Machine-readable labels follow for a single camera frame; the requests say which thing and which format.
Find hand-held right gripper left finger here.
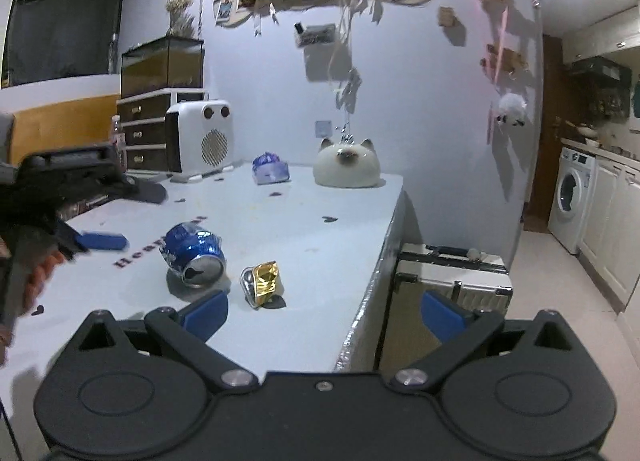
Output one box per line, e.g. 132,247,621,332
75,290,259,395

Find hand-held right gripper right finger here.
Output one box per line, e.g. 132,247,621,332
392,291,584,390

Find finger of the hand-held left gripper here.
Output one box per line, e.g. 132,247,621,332
120,180,169,205
54,222,130,262

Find crushed blue can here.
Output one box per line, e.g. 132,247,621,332
159,222,227,290

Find person's left hand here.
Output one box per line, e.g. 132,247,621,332
22,252,65,318

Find silver ribbed suitcase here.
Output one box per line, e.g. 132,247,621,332
375,242,515,372

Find dark drawer cabinet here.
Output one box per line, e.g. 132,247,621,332
116,88,207,172

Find small plastic bottle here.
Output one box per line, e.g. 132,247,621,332
111,116,128,172

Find white space heater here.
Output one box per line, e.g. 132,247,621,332
165,98,236,176

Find glass fish tank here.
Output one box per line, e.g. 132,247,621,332
120,36,206,99

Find dark curtain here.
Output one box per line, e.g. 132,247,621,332
2,0,135,88

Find white washing machine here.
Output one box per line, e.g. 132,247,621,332
547,146,598,256

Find cat-shaped ceramic ornament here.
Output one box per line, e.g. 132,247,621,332
313,137,379,189

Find dried flower bunch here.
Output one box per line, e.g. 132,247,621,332
165,0,197,38

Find white lower kitchen cabinets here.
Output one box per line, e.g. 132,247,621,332
577,156,640,314

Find white kitchen cabinets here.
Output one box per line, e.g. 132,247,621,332
577,156,640,314
560,6,640,66

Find brown door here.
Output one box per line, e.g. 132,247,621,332
522,33,566,234

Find white plush toy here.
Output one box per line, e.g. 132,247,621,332
495,92,529,129

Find white upper kitchen cabinets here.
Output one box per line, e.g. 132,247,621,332
560,6,640,66

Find wooden wall panel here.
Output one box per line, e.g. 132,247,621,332
10,93,121,166

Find small wall box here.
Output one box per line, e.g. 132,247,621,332
292,22,337,48

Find cork wall piece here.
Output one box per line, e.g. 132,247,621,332
437,6,462,30
486,43,530,74

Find dark wall shelf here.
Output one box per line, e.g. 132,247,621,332
570,56,633,120

